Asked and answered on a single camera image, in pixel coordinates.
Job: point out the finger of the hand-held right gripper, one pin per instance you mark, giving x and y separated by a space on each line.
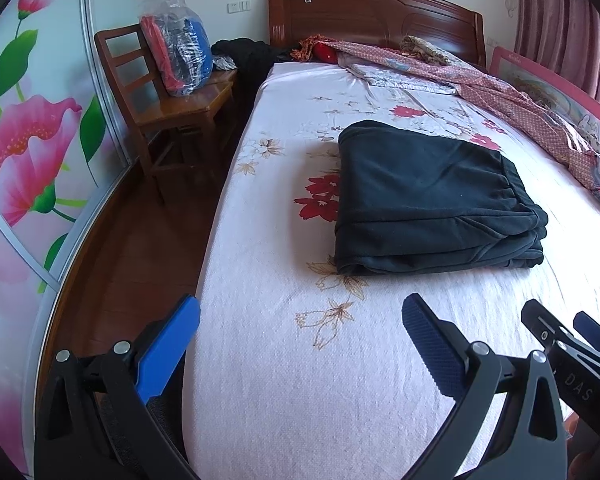
545 322
592 330

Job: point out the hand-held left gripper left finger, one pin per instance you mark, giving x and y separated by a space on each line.
170 340

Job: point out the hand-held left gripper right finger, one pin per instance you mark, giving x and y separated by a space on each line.
430 345

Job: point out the black pants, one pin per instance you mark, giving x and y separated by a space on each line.
420 195

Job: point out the person's right hand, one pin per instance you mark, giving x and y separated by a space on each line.
586 466

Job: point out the bed with floral sheet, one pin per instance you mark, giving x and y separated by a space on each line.
290 370

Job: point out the pink patterned quilt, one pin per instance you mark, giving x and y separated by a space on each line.
520 102

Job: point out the wooden chair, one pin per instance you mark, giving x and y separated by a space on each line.
180 110

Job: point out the floral wardrobe door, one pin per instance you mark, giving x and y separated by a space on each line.
25 150

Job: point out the wooden nightstand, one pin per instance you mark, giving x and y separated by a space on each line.
226 76

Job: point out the clear plastic bag of clothes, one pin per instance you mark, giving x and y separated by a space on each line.
180 50

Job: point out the dark clothes pile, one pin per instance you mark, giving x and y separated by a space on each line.
250 57

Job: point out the beige patterned blanket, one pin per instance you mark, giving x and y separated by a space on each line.
422 50

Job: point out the pink curtain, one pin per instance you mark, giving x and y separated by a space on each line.
560 20

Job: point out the red pillow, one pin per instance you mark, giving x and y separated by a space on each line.
325 52

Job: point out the orange fringed cloth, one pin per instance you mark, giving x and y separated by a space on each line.
307 46

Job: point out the wooden headboard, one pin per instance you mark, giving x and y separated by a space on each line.
370 15

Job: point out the pink bed guard rail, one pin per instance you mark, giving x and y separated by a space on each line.
535 80

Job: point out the white wall socket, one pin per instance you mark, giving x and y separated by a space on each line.
240 7

